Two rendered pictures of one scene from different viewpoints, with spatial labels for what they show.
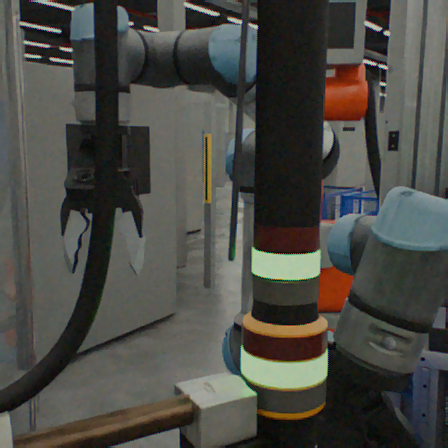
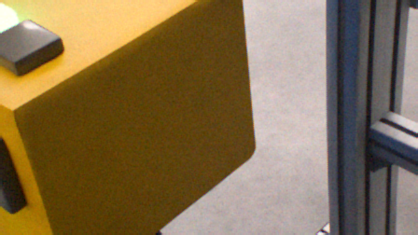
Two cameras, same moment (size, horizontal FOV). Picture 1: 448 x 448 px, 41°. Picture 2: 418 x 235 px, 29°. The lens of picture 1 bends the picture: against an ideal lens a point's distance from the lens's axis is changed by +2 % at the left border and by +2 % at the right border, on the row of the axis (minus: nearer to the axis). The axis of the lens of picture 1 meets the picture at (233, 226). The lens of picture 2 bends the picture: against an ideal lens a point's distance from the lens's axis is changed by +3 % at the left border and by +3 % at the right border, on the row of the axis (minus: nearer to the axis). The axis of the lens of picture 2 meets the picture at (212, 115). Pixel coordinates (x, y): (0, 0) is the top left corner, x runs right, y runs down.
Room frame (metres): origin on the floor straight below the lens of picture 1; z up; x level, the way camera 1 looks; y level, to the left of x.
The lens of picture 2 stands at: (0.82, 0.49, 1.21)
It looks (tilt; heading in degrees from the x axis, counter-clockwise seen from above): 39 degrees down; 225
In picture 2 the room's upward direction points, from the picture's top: 8 degrees counter-clockwise
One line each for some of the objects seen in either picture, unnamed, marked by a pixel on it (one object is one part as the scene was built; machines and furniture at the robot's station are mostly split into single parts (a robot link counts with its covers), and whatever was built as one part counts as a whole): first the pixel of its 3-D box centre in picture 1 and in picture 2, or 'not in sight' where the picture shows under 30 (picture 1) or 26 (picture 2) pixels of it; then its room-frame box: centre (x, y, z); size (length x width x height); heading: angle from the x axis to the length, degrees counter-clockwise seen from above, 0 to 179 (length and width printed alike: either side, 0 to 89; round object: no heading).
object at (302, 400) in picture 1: (283, 382); not in sight; (0.29, -0.03, 1.54); 0.04 x 0.04 x 0.01
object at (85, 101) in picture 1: (101, 110); not in sight; (0.83, 0.18, 1.70); 0.08 x 0.08 x 0.05
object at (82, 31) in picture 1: (102, 50); not in sight; (0.83, 0.18, 1.78); 0.09 x 0.08 x 0.11; 147
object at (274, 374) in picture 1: (283, 358); not in sight; (0.29, -0.03, 1.56); 0.04 x 0.04 x 0.01
